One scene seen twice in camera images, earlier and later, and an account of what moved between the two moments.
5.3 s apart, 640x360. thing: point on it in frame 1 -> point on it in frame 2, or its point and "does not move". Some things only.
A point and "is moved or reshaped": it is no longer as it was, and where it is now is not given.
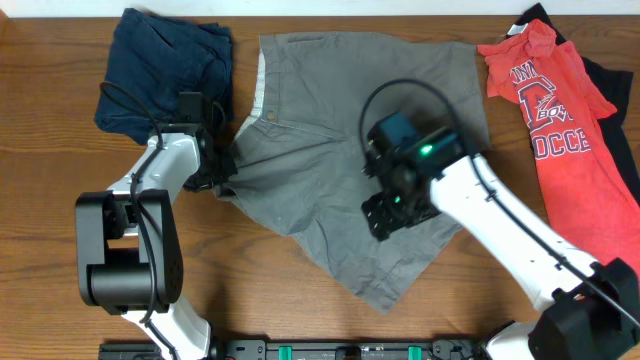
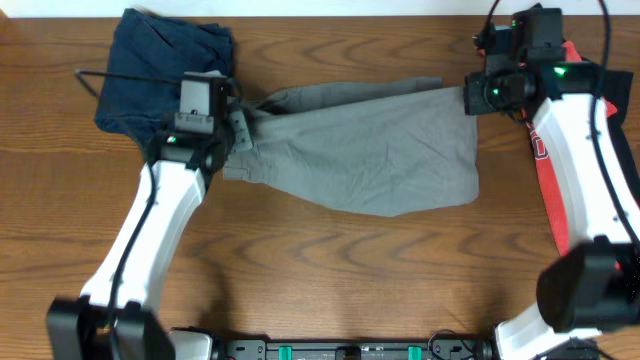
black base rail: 353,349 does not move
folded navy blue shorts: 151,60 does not move
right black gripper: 380,221 -> 477,104
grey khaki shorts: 301,156 is moved or reshaped
